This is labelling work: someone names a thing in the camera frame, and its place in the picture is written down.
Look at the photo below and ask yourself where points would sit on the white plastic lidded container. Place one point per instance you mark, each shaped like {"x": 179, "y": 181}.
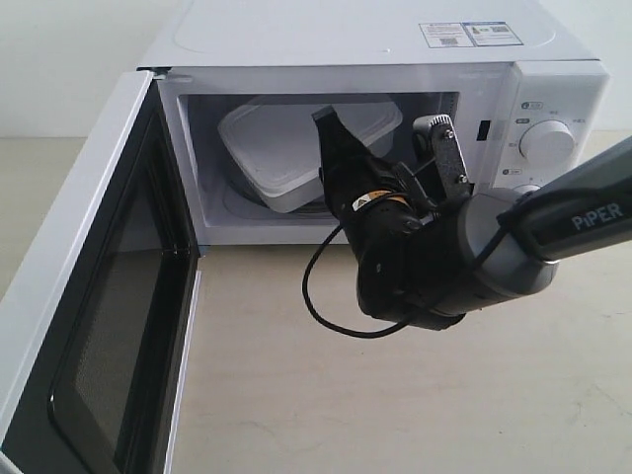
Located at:
{"x": 274, "y": 141}

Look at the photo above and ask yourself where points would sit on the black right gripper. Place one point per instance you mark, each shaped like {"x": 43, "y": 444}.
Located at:
{"x": 369, "y": 197}

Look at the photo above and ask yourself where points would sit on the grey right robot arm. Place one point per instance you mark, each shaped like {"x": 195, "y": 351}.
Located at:
{"x": 430, "y": 248}

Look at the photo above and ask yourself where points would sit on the white appliance control knob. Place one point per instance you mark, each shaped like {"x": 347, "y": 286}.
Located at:
{"x": 524, "y": 189}
{"x": 547, "y": 142}

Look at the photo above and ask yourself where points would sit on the white microwave door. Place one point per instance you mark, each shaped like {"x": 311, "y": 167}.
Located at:
{"x": 95, "y": 324}

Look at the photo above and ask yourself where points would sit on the white microwave oven body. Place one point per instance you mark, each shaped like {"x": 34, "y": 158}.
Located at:
{"x": 215, "y": 56}

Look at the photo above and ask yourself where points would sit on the white printed label sticker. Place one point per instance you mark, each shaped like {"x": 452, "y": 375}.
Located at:
{"x": 469, "y": 34}

